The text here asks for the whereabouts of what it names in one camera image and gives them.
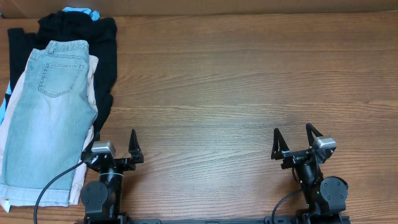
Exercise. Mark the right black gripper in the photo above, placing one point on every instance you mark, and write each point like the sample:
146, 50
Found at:
282, 150

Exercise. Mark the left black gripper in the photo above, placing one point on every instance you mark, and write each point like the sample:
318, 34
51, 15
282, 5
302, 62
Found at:
119, 162

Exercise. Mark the light blue denim shorts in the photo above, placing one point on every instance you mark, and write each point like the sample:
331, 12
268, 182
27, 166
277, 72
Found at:
49, 125

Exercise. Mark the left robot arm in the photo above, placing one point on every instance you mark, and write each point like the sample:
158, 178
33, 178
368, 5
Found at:
102, 198

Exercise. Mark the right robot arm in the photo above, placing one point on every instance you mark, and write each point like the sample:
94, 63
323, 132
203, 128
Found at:
325, 196

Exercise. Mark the beige folded shorts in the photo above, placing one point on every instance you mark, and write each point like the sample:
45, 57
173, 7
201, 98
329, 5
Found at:
7, 113

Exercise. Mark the black garment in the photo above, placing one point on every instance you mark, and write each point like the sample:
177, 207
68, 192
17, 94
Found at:
68, 26

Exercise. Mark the light blue garment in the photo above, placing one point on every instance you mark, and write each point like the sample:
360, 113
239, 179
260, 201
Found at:
94, 15

